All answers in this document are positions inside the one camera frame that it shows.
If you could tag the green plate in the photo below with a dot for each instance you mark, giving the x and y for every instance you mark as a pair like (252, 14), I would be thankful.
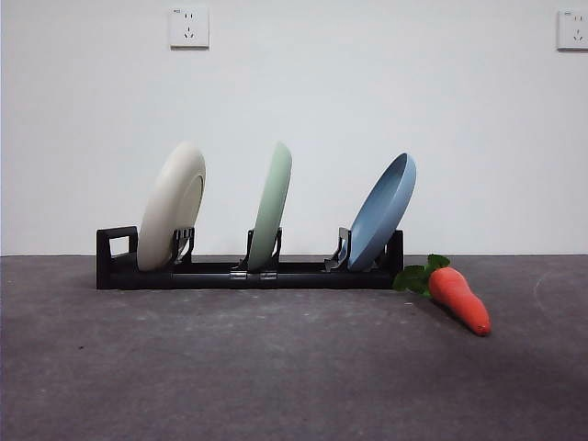
(274, 206)

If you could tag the orange toy carrot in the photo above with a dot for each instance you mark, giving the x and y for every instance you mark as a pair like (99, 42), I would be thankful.
(457, 298)

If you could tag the black plate rack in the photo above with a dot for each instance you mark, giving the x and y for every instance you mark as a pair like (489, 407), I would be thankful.
(317, 279)

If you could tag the blue plate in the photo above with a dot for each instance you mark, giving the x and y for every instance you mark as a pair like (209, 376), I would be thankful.
(381, 216)

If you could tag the white plate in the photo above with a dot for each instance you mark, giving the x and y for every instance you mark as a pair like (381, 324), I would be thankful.
(167, 206)

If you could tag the white wall socket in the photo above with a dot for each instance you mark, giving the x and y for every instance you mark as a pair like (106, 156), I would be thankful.
(573, 30)
(189, 27)

